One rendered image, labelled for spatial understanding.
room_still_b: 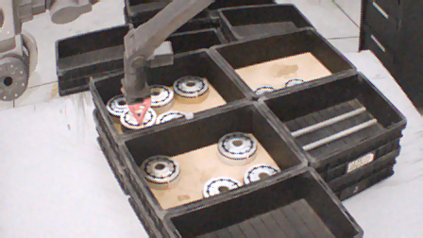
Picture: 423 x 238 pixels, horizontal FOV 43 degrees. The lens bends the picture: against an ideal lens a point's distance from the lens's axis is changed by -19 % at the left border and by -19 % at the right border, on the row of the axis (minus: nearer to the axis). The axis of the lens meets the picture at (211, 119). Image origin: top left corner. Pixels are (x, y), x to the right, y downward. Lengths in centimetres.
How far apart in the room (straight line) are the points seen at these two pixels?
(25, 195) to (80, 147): 30
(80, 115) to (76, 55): 80
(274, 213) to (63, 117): 89
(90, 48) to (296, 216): 160
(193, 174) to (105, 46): 133
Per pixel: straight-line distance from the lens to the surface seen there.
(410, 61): 309
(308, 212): 159
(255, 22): 303
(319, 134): 183
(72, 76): 263
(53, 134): 207
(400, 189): 189
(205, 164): 171
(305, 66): 211
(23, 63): 158
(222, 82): 191
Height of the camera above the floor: 197
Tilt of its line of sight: 38 degrees down
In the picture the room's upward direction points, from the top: straight up
